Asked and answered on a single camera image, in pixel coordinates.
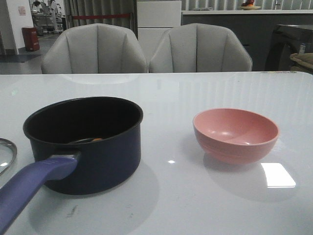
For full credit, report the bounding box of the left grey upholstered chair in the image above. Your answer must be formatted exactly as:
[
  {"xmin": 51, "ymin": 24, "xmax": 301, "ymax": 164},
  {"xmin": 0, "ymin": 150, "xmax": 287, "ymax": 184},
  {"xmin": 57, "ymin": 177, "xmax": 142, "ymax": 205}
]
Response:
[{"xmin": 41, "ymin": 23, "xmax": 148, "ymax": 74}]

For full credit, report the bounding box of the red barrier belt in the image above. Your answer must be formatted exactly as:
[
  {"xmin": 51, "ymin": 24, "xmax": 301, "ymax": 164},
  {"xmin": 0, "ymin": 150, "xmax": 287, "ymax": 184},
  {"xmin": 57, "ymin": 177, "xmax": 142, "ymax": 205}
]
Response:
[{"xmin": 71, "ymin": 13, "xmax": 132, "ymax": 20}]

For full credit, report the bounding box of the glass pot lid blue knob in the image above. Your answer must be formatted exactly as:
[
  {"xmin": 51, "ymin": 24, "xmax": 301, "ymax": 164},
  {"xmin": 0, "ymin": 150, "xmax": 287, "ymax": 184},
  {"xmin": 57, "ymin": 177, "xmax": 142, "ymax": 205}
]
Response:
[{"xmin": 0, "ymin": 138, "xmax": 18, "ymax": 177}]

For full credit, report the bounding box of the grey counter white top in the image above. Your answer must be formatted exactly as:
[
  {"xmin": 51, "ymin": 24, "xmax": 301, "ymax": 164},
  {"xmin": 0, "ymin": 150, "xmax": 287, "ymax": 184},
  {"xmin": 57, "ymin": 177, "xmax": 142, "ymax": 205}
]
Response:
[{"xmin": 182, "ymin": 10, "xmax": 313, "ymax": 71}]

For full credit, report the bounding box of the grey upholstered chair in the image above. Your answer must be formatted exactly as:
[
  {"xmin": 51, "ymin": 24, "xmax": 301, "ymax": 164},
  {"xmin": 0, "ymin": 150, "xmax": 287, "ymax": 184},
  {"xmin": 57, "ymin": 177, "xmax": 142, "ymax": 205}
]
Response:
[
  {"xmin": 149, "ymin": 23, "xmax": 253, "ymax": 73},
  {"xmin": 41, "ymin": 23, "xmax": 148, "ymax": 74}
]

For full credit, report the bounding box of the beige cushion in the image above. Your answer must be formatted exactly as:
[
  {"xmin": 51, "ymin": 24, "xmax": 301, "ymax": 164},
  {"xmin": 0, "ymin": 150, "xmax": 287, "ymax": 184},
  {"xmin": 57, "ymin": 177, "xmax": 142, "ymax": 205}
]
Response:
[{"xmin": 290, "ymin": 52, "xmax": 313, "ymax": 74}]

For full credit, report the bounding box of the red bin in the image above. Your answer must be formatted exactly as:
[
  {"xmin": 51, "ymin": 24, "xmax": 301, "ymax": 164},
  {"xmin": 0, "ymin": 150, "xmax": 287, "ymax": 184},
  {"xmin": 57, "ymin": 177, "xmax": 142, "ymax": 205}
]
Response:
[{"xmin": 22, "ymin": 27, "xmax": 40, "ymax": 51}]

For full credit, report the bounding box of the white cabinet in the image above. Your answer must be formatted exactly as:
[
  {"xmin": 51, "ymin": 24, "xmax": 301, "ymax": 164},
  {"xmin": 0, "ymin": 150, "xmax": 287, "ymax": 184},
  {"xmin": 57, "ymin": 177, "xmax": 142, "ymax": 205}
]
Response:
[{"xmin": 136, "ymin": 0, "xmax": 181, "ymax": 61}]

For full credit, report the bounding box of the fruit plate on counter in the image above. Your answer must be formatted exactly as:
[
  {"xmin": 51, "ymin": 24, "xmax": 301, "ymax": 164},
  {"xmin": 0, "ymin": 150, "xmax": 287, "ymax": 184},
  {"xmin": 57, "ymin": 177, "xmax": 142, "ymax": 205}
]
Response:
[{"xmin": 240, "ymin": 0, "xmax": 261, "ymax": 10}]

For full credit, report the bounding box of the right grey upholstered chair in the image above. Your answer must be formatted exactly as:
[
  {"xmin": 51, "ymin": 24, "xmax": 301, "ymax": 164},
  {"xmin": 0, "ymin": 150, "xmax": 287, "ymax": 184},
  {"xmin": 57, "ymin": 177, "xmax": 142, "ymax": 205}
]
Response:
[{"xmin": 149, "ymin": 23, "xmax": 253, "ymax": 73}]

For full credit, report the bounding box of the dark blue saucepan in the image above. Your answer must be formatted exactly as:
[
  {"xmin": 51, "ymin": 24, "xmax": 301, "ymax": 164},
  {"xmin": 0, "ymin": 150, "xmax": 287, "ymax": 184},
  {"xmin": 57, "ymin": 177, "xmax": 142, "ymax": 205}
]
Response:
[{"xmin": 0, "ymin": 96, "xmax": 143, "ymax": 233}]

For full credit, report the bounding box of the pink plastic bowl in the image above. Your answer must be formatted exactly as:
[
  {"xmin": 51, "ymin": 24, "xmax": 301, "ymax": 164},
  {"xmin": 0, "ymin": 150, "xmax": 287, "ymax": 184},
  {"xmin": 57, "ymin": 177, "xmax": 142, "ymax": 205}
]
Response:
[{"xmin": 193, "ymin": 108, "xmax": 280, "ymax": 165}]

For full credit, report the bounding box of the dark appliance at right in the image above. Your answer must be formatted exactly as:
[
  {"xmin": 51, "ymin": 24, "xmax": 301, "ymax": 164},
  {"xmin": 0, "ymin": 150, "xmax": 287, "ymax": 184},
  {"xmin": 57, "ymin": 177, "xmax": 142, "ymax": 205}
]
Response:
[{"xmin": 265, "ymin": 24, "xmax": 313, "ymax": 71}]

